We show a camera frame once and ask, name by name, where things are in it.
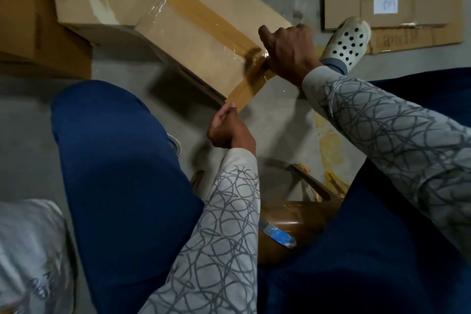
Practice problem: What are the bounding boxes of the person's left hand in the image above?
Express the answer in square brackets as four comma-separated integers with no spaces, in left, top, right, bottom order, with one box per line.
[207,101,258,157]

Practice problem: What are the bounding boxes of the person's right hand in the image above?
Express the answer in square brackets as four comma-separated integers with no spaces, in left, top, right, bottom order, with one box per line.
[258,23,325,89]

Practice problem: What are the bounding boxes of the cardboard box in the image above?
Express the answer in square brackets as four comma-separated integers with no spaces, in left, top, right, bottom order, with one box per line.
[134,0,294,105]

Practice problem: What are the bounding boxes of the blue-handled cutter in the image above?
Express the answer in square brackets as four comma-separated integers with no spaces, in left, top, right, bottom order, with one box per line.
[262,222,298,250]

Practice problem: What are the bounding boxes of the large black-label cardboard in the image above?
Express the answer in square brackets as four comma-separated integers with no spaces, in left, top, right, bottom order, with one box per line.
[0,0,94,80]

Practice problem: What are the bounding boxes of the person's right forearm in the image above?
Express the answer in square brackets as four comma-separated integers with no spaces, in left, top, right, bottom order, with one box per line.
[302,65,471,256]

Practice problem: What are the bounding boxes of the person's left forearm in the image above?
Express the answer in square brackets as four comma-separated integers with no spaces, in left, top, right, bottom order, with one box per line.
[138,147,262,314]

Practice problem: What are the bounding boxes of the person's right white clog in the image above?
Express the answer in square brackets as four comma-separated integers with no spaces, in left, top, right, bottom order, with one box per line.
[319,16,373,76]

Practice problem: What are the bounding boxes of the person's white clog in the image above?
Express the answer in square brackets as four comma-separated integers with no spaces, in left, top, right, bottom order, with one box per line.
[166,133,183,159]
[319,16,373,76]

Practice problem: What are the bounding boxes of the person's left white clog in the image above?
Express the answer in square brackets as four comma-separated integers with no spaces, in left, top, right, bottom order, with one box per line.
[166,133,183,159]

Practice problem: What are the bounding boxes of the person's blue trousers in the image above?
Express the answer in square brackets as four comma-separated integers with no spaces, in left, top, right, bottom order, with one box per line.
[50,67,471,314]

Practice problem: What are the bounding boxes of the brown plastic-wrapped stool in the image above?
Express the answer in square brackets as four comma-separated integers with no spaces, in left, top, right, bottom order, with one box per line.
[190,163,350,267]

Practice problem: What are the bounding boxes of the white woven sack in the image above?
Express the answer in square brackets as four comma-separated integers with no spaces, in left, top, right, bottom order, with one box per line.
[0,200,78,314]

